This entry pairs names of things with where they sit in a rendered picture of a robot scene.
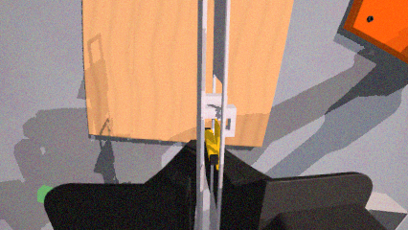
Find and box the green and white flat bar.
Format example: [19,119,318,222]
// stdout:
[37,185,54,203]

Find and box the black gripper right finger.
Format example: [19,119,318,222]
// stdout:
[219,149,373,230]

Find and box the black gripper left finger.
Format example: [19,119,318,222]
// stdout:
[44,140,196,230]

